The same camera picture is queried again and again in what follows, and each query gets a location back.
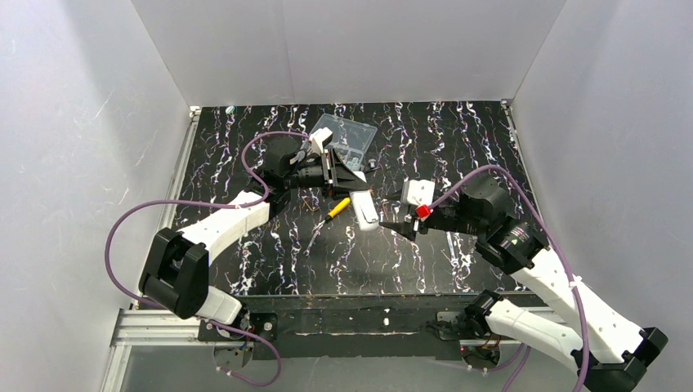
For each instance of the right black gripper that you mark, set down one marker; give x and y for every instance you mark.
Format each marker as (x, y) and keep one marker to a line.
(421, 223)

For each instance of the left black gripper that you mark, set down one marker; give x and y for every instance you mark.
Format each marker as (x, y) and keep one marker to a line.
(330, 170)

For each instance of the white remote control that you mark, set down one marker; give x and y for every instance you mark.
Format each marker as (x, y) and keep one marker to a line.
(365, 212)

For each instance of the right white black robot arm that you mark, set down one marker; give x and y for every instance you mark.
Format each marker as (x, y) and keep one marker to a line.
(604, 349)

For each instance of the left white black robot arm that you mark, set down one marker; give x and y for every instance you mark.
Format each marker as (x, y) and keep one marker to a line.
(176, 272)

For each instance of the clear plastic parts organizer box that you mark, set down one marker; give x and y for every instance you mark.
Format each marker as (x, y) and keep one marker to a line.
(351, 139)

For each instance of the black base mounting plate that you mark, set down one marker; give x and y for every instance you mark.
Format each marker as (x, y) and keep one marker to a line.
(365, 326)

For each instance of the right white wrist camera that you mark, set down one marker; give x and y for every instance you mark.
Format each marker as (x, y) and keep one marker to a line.
(419, 195)

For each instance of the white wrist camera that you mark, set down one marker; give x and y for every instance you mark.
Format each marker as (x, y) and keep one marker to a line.
(320, 139)
(419, 195)

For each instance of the yellow handled screwdriver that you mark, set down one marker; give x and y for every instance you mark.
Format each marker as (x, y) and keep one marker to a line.
(341, 206)

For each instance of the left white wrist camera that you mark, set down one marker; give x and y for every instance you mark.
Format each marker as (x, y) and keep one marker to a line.
(320, 139)

